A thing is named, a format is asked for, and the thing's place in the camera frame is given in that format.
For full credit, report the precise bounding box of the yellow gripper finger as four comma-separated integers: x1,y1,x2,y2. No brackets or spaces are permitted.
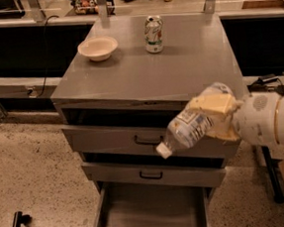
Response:
189,93,242,116
206,125,239,142

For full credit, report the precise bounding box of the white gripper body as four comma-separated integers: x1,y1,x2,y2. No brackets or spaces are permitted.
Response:
233,92,282,147

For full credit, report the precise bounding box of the clear plastic water bottle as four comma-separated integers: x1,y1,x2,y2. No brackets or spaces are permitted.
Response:
156,82,234,159

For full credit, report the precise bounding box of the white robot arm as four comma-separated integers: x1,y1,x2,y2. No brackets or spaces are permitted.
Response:
189,92,284,147

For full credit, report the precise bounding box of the grey top drawer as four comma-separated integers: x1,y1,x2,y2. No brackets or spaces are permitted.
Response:
61,125,240,159

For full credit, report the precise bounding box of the grey drawer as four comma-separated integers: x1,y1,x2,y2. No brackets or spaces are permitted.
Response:
61,125,240,159
93,182,209,227
82,163,226,188

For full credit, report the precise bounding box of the grey middle drawer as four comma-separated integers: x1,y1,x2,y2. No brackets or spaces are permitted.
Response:
82,163,226,188

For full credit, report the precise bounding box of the grey drawer cabinet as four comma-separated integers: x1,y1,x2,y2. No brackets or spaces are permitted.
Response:
43,4,264,227

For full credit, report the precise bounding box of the grey bottom drawer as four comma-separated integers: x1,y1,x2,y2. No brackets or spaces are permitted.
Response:
93,182,209,227

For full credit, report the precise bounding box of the black metal stand leg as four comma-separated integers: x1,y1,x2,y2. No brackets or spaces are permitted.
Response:
261,147,284,204

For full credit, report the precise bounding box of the green white soda can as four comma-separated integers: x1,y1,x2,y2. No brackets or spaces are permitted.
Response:
144,16,163,54

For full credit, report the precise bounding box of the white paper bowl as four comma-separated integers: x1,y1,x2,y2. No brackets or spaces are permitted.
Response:
77,36,118,61

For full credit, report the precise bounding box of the colourful snack rack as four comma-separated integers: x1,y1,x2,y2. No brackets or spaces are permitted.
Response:
74,0,98,15

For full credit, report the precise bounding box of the black device on rail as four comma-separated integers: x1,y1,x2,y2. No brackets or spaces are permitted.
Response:
256,74,278,84

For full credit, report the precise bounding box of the black top drawer handle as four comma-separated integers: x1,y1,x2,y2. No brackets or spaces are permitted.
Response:
134,135,164,146

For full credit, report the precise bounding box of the black drawer handle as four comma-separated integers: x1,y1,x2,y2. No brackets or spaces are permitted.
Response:
140,171,163,180
134,135,164,146

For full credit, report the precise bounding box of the black middle drawer handle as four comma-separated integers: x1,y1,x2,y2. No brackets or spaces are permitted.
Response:
140,171,163,180

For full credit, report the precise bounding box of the black hanging cable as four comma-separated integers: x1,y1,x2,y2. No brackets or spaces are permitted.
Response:
29,14,67,99

